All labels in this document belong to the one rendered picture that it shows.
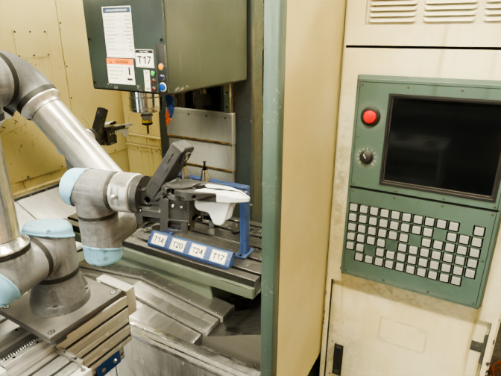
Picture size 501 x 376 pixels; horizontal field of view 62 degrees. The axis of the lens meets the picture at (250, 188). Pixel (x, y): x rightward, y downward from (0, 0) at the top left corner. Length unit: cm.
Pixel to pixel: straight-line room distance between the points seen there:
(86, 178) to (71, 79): 235
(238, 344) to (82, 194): 106
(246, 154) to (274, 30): 151
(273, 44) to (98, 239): 55
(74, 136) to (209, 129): 156
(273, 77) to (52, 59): 224
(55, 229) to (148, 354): 73
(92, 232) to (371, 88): 89
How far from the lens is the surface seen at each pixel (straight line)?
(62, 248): 114
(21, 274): 106
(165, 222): 74
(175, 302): 192
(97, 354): 135
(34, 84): 102
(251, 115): 236
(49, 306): 121
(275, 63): 98
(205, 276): 183
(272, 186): 104
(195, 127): 252
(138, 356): 174
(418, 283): 151
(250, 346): 169
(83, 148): 97
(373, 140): 136
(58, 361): 120
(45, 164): 307
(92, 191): 81
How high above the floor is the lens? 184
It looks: 20 degrees down
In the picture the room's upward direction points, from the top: straight up
